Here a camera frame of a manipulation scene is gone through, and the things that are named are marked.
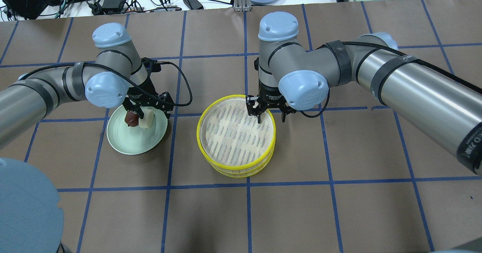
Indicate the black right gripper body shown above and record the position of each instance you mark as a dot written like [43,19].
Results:
[268,93]

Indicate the brown bun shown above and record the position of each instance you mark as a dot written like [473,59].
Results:
[131,119]

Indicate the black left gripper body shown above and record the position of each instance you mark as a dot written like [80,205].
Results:
[144,92]

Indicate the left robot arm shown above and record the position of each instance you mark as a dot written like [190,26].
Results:
[117,77]

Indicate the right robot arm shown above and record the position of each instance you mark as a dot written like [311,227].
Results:
[445,107]

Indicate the black power adapter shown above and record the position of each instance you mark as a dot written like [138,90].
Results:
[193,4]

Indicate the light green plate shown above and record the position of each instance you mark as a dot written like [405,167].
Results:
[135,140]

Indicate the white bun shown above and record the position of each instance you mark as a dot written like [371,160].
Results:
[147,120]

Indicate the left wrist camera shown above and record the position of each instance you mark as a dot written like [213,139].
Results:
[152,66]

